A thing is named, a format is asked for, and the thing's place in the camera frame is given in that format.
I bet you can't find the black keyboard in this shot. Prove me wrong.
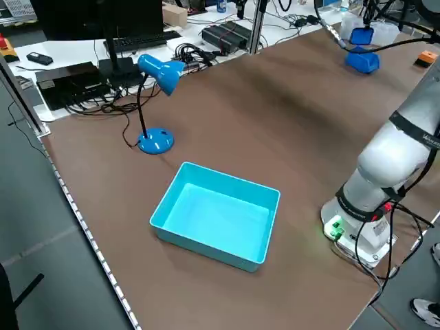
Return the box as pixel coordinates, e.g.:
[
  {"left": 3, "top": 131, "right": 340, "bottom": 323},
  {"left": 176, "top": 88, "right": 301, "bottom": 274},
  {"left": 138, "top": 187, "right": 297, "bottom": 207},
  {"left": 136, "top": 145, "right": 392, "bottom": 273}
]
[{"left": 102, "top": 30, "right": 183, "bottom": 53}]

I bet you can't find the orange button box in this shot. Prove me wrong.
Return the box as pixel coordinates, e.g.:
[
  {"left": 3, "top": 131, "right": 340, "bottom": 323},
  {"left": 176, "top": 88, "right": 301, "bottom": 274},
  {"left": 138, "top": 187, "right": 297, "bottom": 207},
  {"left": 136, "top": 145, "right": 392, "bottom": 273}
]
[{"left": 414, "top": 50, "right": 439, "bottom": 68}]

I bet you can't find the small flat black device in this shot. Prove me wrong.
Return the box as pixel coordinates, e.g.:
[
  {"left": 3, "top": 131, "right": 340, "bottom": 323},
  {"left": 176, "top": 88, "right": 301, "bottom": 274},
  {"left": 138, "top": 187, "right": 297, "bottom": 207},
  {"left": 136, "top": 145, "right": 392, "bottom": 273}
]
[{"left": 26, "top": 52, "right": 54, "bottom": 67}]

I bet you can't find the blue storage box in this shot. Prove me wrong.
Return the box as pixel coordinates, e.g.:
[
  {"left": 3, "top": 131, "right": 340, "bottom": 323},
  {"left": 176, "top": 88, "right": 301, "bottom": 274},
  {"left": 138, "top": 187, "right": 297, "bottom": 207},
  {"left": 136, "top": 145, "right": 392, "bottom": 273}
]
[{"left": 344, "top": 45, "right": 381, "bottom": 75}]

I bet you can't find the small blue parts tray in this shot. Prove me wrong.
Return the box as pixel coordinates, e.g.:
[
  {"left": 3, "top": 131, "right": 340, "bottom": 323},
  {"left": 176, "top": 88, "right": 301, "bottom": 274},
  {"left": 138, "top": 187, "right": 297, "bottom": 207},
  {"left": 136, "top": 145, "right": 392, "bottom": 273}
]
[{"left": 349, "top": 27, "right": 375, "bottom": 46}]

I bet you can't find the small cardboard box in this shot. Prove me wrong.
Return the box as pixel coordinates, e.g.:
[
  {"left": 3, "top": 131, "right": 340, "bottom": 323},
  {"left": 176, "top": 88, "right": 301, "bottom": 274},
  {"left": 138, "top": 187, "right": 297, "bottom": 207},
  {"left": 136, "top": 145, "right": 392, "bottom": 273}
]
[{"left": 162, "top": 4, "right": 188, "bottom": 28}]

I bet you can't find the ribbed black power supply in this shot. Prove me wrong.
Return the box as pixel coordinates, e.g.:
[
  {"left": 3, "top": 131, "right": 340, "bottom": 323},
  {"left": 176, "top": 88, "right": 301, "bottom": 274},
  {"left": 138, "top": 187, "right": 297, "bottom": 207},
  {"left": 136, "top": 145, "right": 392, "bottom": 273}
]
[{"left": 201, "top": 21, "right": 254, "bottom": 55}]

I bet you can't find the black electronics box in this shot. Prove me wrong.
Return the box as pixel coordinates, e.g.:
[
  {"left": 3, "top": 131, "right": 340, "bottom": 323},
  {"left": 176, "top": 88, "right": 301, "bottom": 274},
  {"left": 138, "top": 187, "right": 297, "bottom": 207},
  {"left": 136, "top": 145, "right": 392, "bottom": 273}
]
[{"left": 34, "top": 61, "right": 111, "bottom": 111}]

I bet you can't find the black lamp cable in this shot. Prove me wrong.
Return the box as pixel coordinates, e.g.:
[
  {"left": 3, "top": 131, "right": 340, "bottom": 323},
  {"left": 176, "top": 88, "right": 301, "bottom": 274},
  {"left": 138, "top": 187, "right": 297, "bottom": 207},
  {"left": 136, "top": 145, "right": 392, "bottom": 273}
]
[{"left": 122, "top": 113, "right": 142, "bottom": 149}]

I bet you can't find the teal plastic bin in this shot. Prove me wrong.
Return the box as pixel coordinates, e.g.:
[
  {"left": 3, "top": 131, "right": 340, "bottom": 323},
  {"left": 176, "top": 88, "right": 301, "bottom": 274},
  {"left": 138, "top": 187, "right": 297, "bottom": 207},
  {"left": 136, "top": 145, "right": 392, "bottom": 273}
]
[{"left": 148, "top": 161, "right": 282, "bottom": 274}]

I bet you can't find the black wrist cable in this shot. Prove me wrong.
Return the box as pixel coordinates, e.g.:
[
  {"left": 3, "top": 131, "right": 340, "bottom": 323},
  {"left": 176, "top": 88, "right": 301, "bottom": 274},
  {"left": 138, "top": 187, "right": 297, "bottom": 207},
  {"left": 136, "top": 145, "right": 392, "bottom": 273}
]
[{"left": 314, "top": 0, "right": 349, "bottom": 50}]

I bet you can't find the white wire basket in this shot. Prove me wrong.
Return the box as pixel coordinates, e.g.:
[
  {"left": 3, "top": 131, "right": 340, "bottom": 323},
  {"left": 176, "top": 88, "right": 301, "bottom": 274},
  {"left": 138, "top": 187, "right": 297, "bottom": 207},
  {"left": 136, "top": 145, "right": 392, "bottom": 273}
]
[{"left": 0, "top": 0, "right": 37, "bottom": 17}]

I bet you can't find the aluminium frame post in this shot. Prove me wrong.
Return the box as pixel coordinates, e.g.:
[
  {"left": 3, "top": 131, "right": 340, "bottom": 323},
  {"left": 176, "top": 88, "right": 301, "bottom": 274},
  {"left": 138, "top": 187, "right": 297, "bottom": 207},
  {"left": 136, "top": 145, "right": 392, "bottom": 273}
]
[
  {"left": 0, "top": 54, "right": 51, "bottom": 139},
  {"left": 248, "top": 0, "right": 270, "bottom": 56}
]

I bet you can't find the black computer monitor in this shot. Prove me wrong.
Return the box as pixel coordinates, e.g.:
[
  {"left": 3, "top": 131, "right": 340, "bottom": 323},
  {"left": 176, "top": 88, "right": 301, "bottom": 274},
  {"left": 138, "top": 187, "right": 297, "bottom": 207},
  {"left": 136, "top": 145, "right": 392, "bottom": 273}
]
[{"left": 32, "top": 0, "right": 164, "bottom": 83}]

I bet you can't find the clear plastic organizer box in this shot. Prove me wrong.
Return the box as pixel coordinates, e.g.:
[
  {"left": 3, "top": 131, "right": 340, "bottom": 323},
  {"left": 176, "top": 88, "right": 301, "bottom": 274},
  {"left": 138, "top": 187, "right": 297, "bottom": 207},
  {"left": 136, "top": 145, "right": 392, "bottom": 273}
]
[{"left": 339, "top": 12, "right": 402, "bottom": 47}]

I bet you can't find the blue desk lamp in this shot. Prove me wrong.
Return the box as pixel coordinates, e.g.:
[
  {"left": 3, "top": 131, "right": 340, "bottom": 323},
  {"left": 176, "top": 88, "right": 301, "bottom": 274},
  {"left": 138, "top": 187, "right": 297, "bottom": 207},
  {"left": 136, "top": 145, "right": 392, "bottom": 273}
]
[{"left": 136, "top": 54, "right": 186, "bottom": 155}]

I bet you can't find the white side table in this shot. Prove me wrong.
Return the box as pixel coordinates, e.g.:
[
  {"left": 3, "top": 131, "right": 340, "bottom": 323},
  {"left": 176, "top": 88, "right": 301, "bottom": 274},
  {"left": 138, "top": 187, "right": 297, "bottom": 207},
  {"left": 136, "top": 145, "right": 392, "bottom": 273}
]
[{"left": 10, "top": 0, "right": 344, "bottom": 123}]

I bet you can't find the black chair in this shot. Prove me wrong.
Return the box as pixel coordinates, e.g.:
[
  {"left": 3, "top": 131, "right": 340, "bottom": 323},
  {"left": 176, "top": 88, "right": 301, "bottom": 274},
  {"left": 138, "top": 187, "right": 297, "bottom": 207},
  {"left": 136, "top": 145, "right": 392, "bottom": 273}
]
[{"left": 0, "top": 263, "right": 45, "bottom": 330}]

